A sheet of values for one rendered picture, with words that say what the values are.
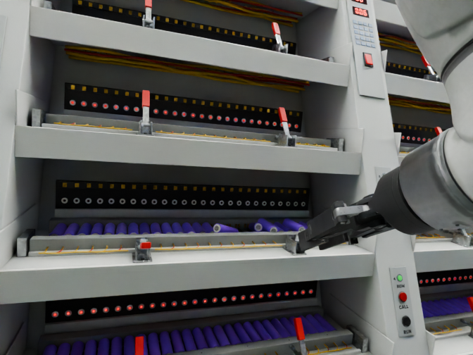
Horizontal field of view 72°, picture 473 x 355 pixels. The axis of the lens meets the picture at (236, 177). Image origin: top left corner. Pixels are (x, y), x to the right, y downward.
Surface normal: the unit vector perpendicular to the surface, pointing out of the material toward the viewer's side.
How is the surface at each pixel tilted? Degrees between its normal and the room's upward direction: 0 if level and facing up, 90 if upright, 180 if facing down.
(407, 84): 110
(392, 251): 90
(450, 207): 132
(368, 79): 90
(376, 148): 90
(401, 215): 125
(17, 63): 90
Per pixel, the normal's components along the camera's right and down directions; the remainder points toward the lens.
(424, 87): 0.33, 0.12
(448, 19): -0.72, 0.60
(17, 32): 0.33, -0.23
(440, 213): -0.59, 0.63
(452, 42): -0.95, 0.19
